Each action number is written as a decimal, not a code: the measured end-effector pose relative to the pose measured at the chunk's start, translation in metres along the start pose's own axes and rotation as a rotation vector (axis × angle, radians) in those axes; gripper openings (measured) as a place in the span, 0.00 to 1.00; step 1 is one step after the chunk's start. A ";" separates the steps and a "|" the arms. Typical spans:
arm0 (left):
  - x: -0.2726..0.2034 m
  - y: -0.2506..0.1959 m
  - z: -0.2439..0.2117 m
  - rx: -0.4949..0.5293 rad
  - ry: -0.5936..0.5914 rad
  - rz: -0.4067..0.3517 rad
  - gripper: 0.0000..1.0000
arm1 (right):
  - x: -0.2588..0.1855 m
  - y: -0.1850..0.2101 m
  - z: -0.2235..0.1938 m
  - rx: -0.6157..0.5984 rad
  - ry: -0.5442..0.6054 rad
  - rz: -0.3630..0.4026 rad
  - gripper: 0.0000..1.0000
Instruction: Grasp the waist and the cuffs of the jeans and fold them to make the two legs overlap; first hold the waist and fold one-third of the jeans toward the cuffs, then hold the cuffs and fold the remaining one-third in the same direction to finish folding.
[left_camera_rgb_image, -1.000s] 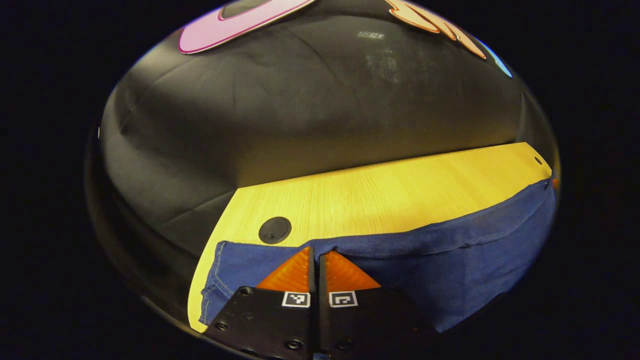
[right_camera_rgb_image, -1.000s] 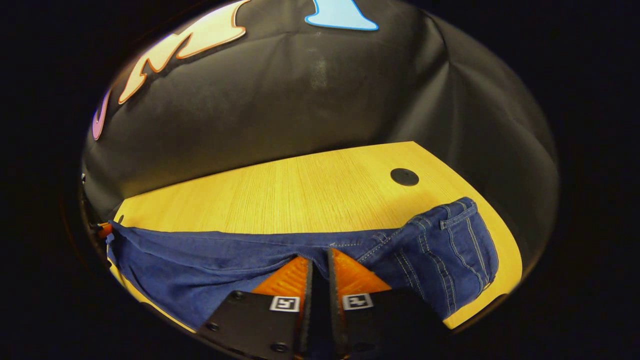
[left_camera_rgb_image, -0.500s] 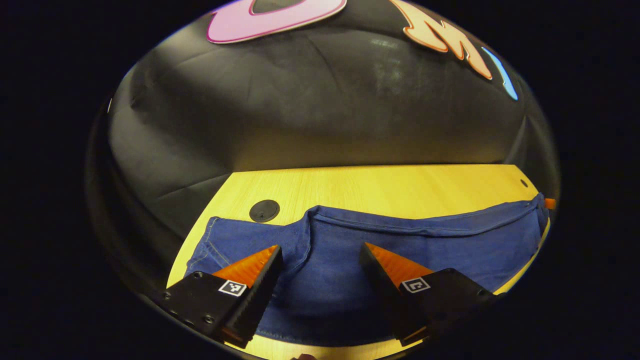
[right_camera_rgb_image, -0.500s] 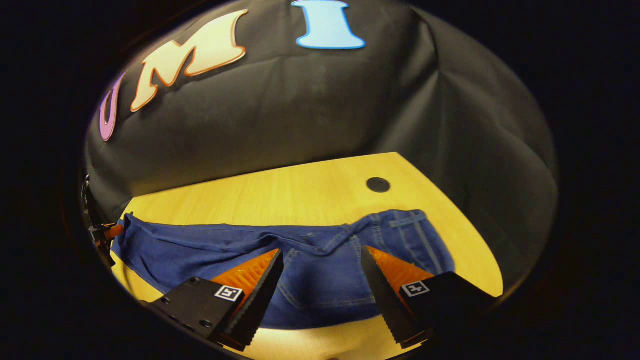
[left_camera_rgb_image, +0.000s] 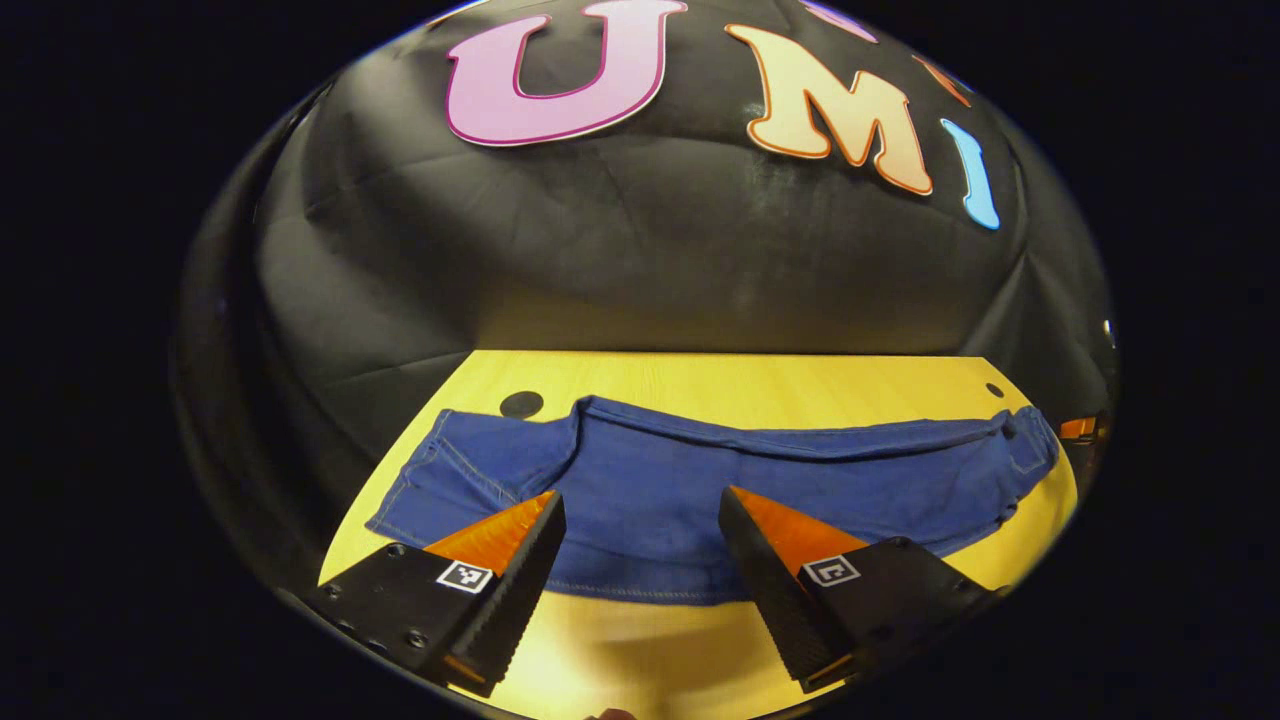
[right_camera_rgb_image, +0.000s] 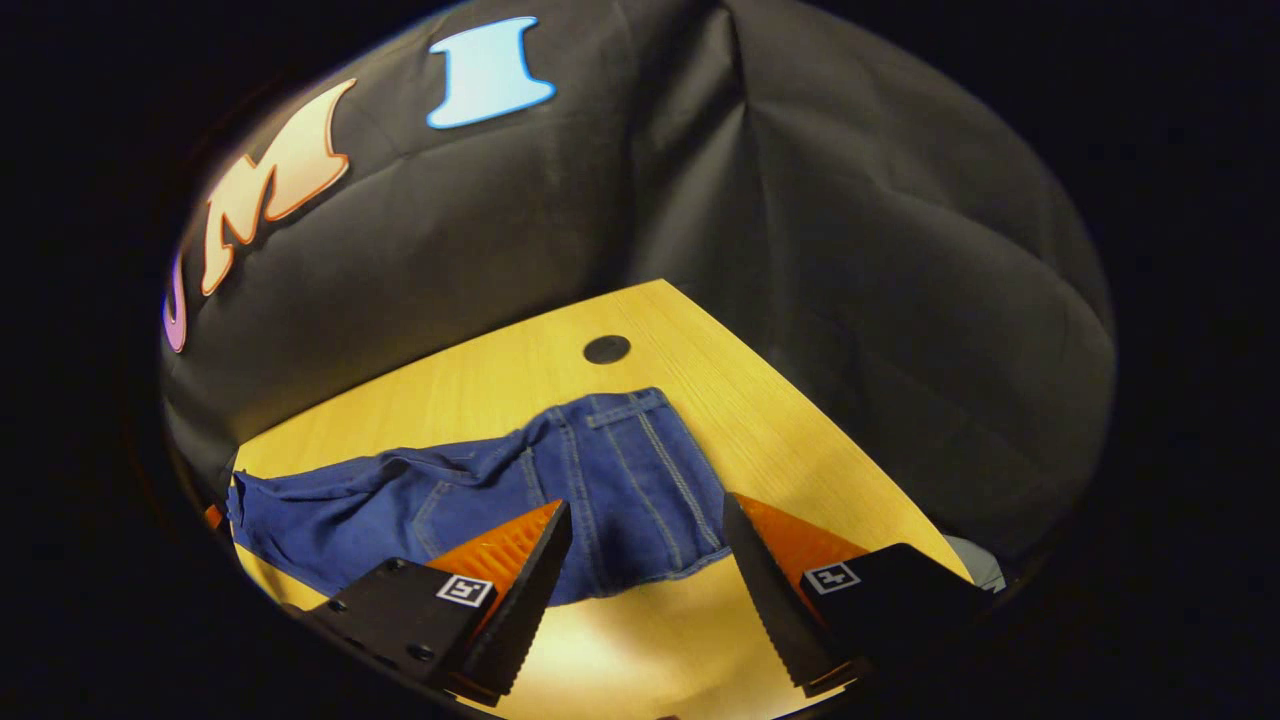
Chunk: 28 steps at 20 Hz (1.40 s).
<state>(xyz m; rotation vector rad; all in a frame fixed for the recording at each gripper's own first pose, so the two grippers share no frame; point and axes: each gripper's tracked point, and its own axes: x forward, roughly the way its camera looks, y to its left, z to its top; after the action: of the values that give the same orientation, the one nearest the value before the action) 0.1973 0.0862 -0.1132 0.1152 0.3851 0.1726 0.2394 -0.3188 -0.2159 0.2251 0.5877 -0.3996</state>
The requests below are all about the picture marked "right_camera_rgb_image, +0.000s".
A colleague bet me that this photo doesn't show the blue jeans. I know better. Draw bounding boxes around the blue jeans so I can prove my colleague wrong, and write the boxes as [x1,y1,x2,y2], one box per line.
[225,388,731,606]

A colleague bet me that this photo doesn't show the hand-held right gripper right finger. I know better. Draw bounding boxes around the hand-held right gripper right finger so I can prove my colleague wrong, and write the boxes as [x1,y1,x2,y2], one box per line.
[722,492,986,698]

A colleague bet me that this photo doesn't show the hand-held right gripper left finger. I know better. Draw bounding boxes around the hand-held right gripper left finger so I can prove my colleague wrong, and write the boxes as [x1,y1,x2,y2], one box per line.
[290,500,573,706]

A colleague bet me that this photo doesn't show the black backdrop cloth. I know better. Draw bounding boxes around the black backdrop cloth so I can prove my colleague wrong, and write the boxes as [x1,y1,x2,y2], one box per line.
[160,0,1116,561]

